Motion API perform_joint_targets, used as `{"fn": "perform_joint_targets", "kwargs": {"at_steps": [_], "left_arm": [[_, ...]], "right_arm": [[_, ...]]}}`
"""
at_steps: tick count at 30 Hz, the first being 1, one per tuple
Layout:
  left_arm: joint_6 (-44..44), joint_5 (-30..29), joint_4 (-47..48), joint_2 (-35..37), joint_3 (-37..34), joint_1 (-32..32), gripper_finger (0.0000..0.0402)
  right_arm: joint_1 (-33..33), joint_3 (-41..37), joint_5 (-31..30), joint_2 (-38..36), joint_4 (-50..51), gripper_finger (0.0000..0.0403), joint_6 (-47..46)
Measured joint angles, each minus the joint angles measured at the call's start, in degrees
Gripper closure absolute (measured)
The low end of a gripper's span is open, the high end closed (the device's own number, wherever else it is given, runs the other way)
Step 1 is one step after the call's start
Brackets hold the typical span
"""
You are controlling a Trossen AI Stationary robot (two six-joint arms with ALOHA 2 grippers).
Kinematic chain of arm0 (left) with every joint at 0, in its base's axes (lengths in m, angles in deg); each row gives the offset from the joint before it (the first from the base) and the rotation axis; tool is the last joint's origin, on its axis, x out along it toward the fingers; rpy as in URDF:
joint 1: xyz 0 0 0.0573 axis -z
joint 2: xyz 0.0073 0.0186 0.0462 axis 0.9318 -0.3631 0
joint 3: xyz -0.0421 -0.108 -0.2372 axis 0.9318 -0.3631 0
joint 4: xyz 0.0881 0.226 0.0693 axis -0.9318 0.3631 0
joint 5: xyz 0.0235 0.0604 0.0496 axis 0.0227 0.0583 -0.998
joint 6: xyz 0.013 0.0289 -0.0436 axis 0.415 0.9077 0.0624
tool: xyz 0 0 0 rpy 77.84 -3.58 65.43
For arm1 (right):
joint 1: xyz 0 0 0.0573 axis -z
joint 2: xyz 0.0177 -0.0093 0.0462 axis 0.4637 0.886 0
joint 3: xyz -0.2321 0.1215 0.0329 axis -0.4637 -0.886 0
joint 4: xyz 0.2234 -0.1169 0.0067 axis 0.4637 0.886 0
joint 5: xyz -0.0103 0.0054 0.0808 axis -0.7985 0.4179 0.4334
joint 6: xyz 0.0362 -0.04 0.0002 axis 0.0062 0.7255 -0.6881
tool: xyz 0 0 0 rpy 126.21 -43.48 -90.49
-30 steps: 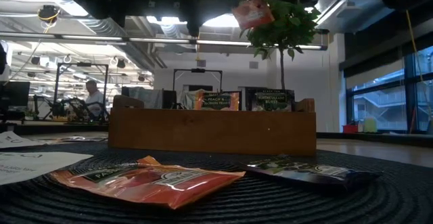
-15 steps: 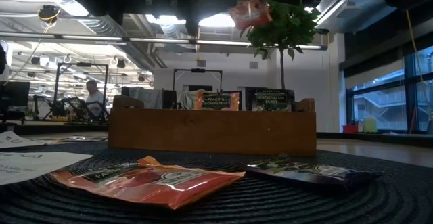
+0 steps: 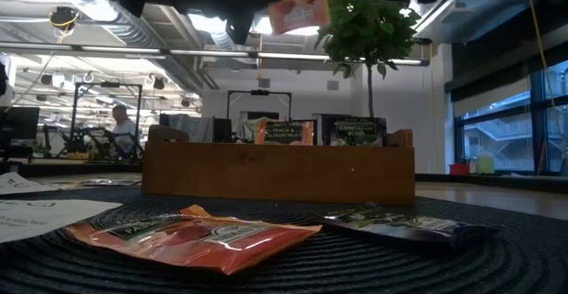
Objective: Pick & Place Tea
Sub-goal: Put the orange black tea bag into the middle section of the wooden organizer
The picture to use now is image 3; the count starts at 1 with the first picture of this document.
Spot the green plant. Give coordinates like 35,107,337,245
315,0,421,118

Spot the person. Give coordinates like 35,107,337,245
109,104,141,154

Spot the round black ceiling device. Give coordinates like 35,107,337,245
48,5,80,32

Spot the grey chair back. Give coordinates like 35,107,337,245
167,113,215,143

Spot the round dark woven placemat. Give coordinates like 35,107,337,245
0,185,568,294

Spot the yellow hanging cable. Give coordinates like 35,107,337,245
527,0,561,108

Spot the bright ceiling light panel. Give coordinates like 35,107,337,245
188,12,321,37

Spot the wooden three-compartment tea tray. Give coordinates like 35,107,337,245
141,123,417,206

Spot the black monitor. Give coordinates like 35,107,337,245
0,106,41,154

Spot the black robot station frame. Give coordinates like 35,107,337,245
69,82,144,160

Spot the black camera gantry frame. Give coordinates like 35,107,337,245
226,89,293,122

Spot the green container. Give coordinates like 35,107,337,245
477,154,496,175

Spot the silver ceiling duct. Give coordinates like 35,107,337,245
39,0,215,91

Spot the white orange Tazo tea packet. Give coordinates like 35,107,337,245
0,198,123,244
0,171,61,196

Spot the long ceiling light strip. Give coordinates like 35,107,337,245
0,40,431,68

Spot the white garment on chair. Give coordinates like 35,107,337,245
238,115,267,143

